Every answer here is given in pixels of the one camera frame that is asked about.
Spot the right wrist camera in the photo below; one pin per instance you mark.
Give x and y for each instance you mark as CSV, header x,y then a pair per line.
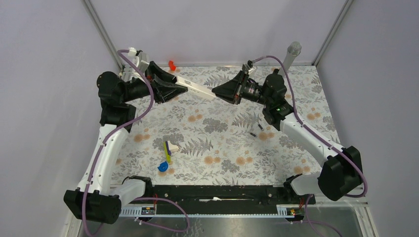
x,y
248,68

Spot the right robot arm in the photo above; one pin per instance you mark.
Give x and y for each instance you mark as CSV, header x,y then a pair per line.
x,y
341,167

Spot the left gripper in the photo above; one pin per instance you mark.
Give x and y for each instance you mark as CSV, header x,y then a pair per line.
x,y
161,91

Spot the grey microphone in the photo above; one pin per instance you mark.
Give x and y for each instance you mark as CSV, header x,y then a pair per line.
x,y
293,51

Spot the white remote control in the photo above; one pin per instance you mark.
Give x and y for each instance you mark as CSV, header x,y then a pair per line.
x,y
197,89

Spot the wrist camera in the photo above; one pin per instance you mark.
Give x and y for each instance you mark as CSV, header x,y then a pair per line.
x,y
140,60
248,68

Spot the floral tablecloth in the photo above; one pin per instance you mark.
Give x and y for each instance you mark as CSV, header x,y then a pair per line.
x,y
215,146

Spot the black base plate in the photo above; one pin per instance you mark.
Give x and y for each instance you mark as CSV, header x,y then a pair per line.
x,y
230,200

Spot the red toy block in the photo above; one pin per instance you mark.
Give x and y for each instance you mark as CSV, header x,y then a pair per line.
x,y
171,65

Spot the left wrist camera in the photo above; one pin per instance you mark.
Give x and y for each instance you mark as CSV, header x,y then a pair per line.
x,y
140,60

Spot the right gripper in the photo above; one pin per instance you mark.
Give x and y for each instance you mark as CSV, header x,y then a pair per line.
x,y
232,91

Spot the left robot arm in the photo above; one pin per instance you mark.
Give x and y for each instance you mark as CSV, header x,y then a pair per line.
x,y
93,199

